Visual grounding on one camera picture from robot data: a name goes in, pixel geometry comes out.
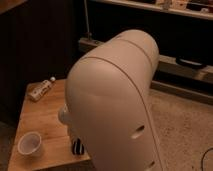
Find background shelf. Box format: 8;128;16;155
91;0;213;21

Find wooden table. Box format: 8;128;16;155
8;79;89;171

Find metal vertical pole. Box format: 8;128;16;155
83;0;92;40

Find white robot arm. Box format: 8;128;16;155
58;30;165;171

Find black handle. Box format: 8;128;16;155
175;58;207;70

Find grey metal rail beam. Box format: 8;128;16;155
78;37;213;84

